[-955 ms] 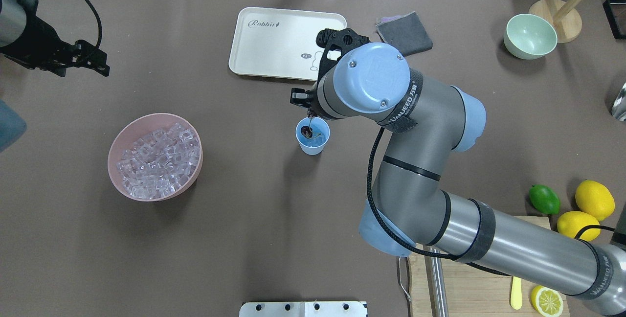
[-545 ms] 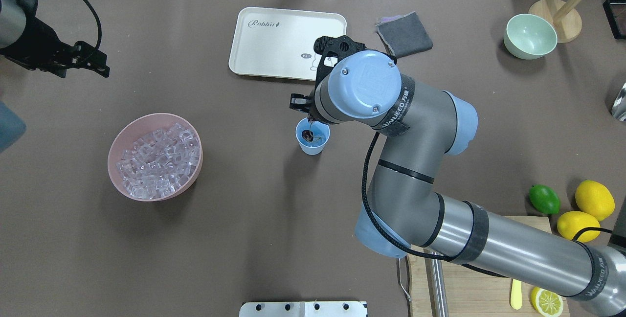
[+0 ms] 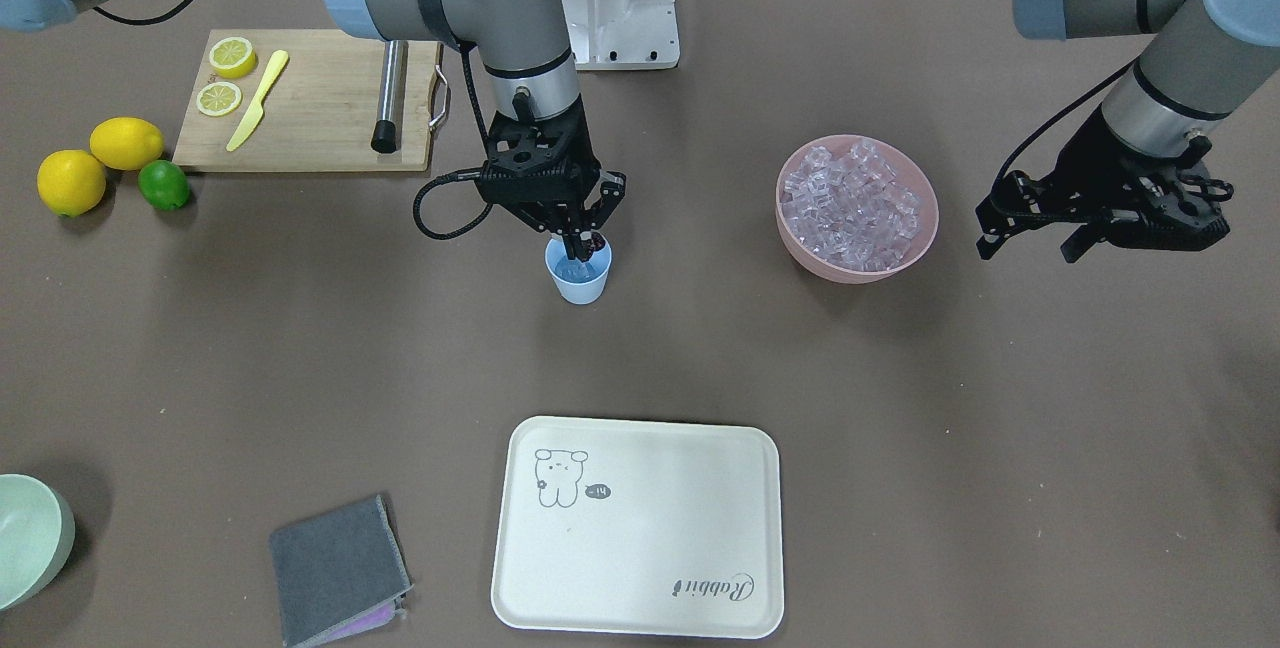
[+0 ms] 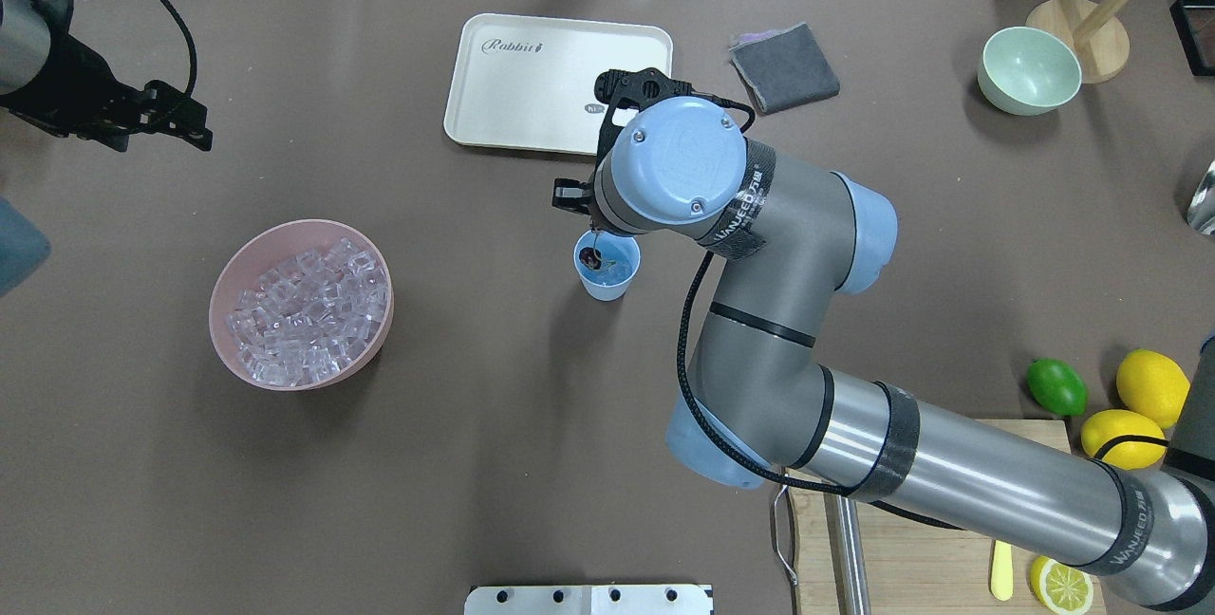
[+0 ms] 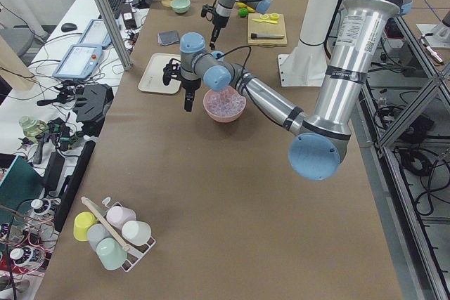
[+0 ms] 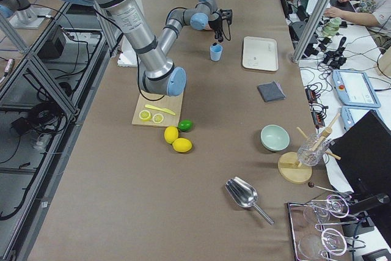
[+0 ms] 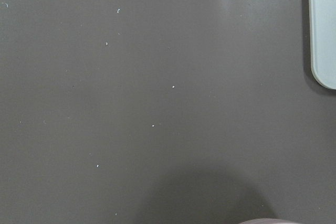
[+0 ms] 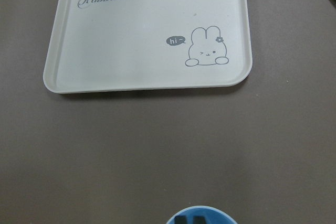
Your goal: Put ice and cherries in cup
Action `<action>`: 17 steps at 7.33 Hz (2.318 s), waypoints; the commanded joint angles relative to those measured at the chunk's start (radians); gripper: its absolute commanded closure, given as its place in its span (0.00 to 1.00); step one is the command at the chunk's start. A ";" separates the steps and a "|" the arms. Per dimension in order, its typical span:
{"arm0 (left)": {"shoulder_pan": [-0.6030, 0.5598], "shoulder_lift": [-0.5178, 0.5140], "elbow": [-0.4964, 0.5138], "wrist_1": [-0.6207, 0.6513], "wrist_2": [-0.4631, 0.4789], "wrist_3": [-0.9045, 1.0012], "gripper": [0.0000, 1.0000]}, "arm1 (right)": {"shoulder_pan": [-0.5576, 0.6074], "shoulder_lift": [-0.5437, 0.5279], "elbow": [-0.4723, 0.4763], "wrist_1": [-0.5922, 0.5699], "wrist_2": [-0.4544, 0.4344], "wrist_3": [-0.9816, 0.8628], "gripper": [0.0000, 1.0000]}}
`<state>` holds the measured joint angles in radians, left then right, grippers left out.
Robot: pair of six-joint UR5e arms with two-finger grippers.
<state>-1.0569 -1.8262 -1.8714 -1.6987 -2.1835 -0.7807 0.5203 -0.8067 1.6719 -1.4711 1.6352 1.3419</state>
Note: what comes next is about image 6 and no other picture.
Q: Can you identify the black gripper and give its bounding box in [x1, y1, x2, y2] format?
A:
[208, 9, 233, 43]

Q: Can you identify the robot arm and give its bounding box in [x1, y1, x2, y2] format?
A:
[62, 0, 232, 97]

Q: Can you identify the light blue plastic cup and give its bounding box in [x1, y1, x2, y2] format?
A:
[210, 44, 223, 62]

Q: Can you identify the wooden cup stand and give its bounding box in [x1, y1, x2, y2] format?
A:
[278, 112, 341, 184]

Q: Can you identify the steel ice scoop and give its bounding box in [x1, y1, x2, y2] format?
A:
[225, 177, 274, 226]

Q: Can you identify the cream rabbit serving tray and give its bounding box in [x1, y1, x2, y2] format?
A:
[242, 36, 279, 72]

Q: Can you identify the grey folded cloth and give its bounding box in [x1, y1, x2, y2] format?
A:
[257, 81, 286, 102]

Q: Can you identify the bamboo cutting board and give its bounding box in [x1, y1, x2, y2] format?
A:
[132, 91, 183, 128]

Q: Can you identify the yellow plastic knife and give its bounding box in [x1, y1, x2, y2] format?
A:
[144, 104, 176, 116]

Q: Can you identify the green lime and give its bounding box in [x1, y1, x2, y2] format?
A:
[178, 119, 193, 132]

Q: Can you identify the lemon half lower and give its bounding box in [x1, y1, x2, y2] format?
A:
[152, 113, 164, 123]

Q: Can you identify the lemon half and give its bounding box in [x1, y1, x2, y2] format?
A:
[152, 113, 164, 123]
[139, 109, 152, 122]

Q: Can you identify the lemon half upper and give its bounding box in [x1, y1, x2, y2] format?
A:
[139, 109, 152, 122]

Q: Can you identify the yellow lemon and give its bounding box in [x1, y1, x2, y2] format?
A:
[172, 138, 192, 153]
[164, 126, 179, 144]

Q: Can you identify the light green bowl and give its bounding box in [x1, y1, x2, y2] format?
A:
[260, 125, 290, 152]

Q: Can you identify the upper teach pendant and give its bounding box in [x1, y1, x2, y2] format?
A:
[332, 70, 381, 108]

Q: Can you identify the teach pendant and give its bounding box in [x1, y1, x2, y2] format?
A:
[332, 70, 381, 108]
[340, 105, 382, 131]

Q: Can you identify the clear textured glass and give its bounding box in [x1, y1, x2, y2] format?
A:
[298, 134, 330, 166]

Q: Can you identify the seated person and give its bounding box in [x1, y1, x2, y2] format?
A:
[324, 0, 390, 35]

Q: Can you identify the lower teach pendant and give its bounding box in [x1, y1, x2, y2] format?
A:
[340, 105, 382, 131]

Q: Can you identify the black monitor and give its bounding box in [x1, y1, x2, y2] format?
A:
[330, 110, 390, 197]

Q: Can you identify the upper wine glass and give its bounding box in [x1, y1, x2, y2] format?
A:
[303, 194, 349, 224]

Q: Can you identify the wine glass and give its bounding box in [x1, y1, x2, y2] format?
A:
[298, 228, 347, 260]
[303, 194, 349, 224]

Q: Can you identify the metal glass rack tray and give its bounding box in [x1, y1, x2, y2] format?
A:
[287, 195, 366, 260]

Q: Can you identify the lower wine glass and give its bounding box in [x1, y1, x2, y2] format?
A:
[298, 228, 347, 260]

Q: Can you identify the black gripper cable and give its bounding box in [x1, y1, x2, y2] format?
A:
[221, 21, 232, 42]

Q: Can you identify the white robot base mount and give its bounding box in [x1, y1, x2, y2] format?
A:
[117, 50, 137, 67]

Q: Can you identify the aluminium frame post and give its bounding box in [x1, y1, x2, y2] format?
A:
[292, 0, 330, 64]

